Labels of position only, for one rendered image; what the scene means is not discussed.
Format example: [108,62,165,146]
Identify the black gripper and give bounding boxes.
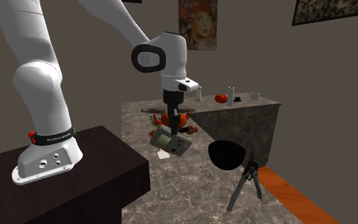
[162,89,185,137]

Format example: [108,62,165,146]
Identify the orange turkey figure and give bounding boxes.
[148,108,199,139]

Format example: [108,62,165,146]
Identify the grey handheld game console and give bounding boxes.
[149,126,193,157]

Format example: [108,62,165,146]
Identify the black bowl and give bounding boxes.
[207,140,247,171]

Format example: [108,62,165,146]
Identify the tall white tube cup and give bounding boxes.
[226,86,236,108]

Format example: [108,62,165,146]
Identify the grey folding pliers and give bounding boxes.
[226,150,264,213]

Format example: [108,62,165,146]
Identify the dark robot stand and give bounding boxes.
[0,125,151,224]

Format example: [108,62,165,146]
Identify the portrait wall picture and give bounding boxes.
[177,0,219,52]

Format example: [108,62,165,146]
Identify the dark framed wall picture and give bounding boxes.
[291,0,358,27]

